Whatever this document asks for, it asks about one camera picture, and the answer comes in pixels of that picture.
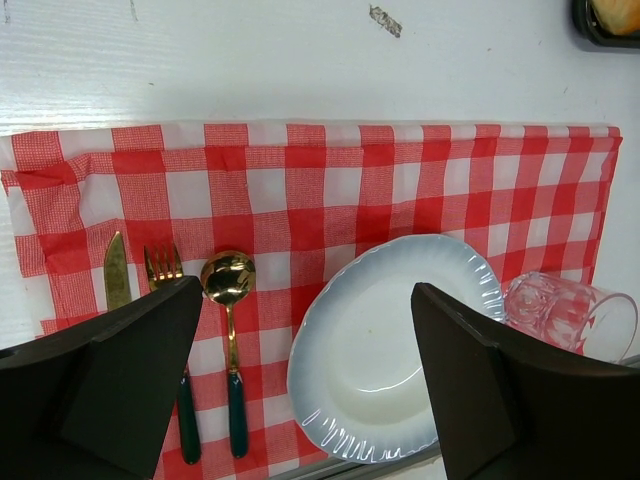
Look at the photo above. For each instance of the gold spoon black handle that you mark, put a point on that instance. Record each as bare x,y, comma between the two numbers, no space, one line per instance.
227,278

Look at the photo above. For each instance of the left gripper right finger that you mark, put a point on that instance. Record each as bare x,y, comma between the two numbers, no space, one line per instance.
509,406

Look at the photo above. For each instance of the white grey-rimmed plate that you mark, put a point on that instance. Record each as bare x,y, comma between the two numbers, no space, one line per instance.
355,377

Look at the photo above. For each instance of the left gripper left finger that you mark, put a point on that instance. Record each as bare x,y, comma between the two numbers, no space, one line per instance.
94,401

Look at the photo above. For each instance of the clear drinking glass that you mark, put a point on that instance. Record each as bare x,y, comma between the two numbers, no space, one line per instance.
572,316

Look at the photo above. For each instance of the large brown bagel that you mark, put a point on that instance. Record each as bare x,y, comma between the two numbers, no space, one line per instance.
619,17

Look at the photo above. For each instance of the black baking tray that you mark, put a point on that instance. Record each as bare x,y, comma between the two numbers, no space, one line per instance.
588,27

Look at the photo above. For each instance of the gold fork black handle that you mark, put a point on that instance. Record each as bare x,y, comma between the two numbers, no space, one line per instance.
164,266

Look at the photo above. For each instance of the red checkered cloth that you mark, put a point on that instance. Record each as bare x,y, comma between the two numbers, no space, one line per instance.
303,201

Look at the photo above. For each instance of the small metal screw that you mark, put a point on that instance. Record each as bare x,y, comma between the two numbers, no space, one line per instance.
385,21

